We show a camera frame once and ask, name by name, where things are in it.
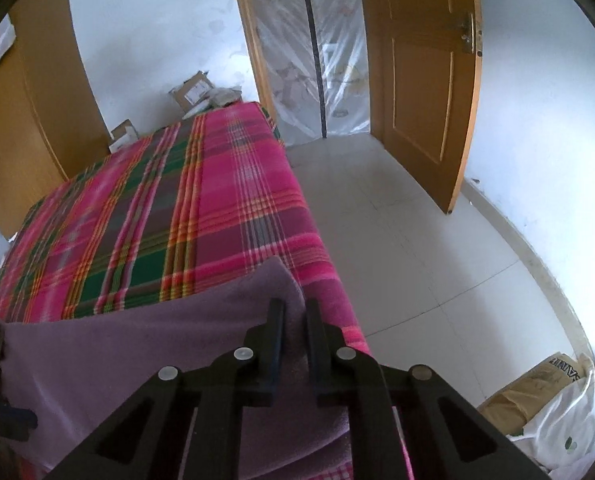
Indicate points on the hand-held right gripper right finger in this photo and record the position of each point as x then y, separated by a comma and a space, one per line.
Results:
315, 355

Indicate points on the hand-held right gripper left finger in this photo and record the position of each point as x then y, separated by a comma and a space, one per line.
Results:
277, 355

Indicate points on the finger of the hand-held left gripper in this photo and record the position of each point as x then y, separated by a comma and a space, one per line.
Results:
7, 420

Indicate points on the purple fleece garment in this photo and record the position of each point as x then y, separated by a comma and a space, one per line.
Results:
127, 350

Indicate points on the pink green plaid bed sheet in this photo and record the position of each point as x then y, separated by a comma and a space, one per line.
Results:
202, 200

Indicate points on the brown paper sack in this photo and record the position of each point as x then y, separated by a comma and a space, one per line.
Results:
522, 395

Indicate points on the white parcel bag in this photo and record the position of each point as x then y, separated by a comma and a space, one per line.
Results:
222, 97

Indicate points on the white plastic sack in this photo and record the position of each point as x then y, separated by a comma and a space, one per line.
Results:
567, 430

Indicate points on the white cardboard box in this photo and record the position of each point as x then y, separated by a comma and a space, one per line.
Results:
123, 137

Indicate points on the brown cardboard box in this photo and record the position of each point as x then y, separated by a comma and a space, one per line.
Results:
190, 95

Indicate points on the wooden door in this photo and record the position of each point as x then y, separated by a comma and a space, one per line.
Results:
417, 85

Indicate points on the wooden wardrobe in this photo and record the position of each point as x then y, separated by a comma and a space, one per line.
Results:
27, 125

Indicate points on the clear plastic door curtain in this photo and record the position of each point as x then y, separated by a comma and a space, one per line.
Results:
342, 60

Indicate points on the black curtain strip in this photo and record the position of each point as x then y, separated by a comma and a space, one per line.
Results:
315, 50

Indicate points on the wooden door frame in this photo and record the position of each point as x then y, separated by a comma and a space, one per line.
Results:
250, 35

